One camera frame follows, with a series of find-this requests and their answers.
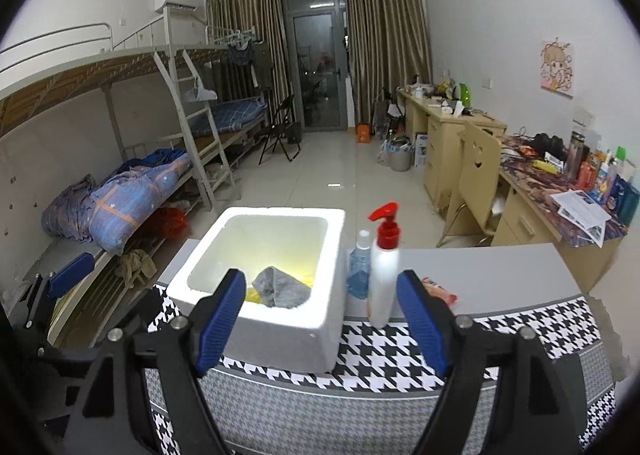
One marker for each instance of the yellow packet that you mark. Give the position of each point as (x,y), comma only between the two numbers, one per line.
(545,166)

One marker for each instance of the printed papers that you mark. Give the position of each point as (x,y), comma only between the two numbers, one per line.
(580,212)

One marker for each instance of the white hanging plastic item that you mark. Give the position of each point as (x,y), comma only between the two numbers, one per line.
(202,94)

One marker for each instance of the patterned desk mat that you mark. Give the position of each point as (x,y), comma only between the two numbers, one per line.
(530,185)

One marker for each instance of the beige cloth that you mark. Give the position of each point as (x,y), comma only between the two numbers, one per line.
(135,265)

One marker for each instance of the blue mattress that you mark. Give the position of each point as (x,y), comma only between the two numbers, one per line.
(232,112)

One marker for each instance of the blue patterned quilt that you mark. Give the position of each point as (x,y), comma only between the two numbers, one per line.
(120,200)

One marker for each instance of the orange floor item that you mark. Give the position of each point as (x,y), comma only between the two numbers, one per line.
(363,132)

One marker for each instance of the glass balcony door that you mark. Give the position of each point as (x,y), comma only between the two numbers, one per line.
(317,60)

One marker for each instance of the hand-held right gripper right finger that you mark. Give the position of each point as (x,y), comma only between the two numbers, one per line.
(422,322)

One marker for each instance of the blue mouthwash bottle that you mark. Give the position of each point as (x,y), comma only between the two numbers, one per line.
(357,270)

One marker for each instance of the white wall socket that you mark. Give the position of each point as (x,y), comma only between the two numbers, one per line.
(582,116)

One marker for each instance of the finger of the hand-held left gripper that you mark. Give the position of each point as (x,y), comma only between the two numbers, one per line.
(72,275)

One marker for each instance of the white foam box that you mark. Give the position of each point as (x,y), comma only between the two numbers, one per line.
(280,335)

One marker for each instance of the green plastic object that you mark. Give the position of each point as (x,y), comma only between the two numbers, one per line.
(465,95)

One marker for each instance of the grey sock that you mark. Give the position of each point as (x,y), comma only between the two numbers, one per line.
(282,287)

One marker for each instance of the black rounded object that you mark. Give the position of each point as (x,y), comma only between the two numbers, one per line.
(547,145)

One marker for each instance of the white lotion pump bottle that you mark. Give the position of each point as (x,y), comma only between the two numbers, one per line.
(384,285)

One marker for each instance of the group of toiletry bottles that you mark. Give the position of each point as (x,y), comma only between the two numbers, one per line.
(615,190)

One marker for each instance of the wooden chair with smiley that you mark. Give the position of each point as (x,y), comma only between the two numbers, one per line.
(477,170)

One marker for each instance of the yellow mesh sponge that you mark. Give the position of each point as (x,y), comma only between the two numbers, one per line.
(250,296)

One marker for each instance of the wooden desk with drawers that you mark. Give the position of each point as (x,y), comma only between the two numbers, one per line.
(440,150)

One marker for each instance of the dark hanging clothes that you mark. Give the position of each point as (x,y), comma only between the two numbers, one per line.
(242,57)

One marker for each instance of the grey metal bucket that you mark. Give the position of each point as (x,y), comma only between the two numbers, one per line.
(400,157)

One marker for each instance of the houndstooth table mat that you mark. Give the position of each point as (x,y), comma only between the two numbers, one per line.
(350,415)

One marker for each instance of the cartoon wall poster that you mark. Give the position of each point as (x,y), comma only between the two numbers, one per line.
(556,66)

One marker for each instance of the red snack packet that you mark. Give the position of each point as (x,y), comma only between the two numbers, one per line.
(442,296)

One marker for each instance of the red bag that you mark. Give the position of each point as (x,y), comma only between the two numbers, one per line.
(167,222)

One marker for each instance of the dark thermos flask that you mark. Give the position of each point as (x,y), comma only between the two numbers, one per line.
(575,152)

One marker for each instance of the white cooking pot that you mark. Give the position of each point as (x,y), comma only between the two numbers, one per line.
(421,90)

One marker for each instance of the white metal bunk bed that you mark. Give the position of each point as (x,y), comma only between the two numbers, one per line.
(100,70)

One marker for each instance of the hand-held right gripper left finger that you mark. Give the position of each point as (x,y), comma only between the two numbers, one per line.
(220,322)

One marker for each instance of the wooden desk with patterned mat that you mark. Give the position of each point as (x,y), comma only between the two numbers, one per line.
(525,230)

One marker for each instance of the brown curtain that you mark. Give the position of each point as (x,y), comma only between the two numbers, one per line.
(387,35)
(250,30)

